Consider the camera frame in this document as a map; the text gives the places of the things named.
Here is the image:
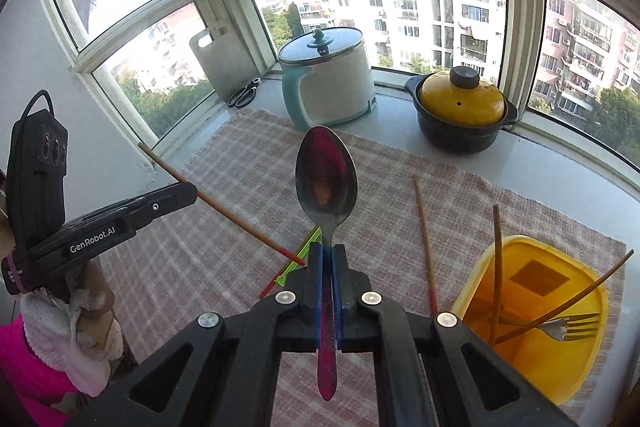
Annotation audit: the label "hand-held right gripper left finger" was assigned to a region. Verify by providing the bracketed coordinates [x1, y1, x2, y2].
[64, 243, 323, 427]

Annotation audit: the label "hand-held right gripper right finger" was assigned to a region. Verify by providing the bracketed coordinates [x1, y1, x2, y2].
[334, 244, 578, 427]

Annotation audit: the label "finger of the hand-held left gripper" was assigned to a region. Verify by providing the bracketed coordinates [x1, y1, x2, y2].
[65, 182, 199, 237]

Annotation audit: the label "green plastic spoon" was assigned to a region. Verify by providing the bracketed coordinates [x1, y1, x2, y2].
[274, 227, 323, 285]

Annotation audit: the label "wooden chopstick red tip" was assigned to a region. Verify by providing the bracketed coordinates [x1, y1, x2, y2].
[138, 143, 307, 267]
[413, 174, 440, 315]
[489, 204, 503, 345]
[258, 274, 283, 299]
[494, 249, 635, 344]

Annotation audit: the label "metal spoon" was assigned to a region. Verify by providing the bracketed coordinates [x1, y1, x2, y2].
[295, 125, 360, 402]

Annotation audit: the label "yellow plastic container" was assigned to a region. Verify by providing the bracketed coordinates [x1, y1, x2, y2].
[450, 235, 611, 405]

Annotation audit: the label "metal fork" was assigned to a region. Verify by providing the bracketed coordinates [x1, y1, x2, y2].
[500, 313, 601, 342]

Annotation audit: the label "person's left hand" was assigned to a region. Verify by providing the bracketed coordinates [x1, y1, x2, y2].
[20, 264, 125, 400]

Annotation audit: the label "pink checked cloth mat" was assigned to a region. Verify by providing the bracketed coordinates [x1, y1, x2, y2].
[100, 108, 628, 427]

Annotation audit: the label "white cutting board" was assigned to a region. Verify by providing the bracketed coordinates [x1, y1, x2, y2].
[189, 26, 261, 100]

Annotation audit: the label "teal white electric pot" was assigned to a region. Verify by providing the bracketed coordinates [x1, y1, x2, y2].
[278, 27, 377, 132]

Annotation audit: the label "black clay pot yellow lid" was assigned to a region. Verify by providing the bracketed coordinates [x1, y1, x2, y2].
[404, 66, 519, 155]

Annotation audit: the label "black cable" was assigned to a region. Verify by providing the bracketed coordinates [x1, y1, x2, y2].
[22, 90, 55, 120]

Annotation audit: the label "black handled scissors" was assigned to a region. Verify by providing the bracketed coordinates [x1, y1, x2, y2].
[227, 77, 263, 109]

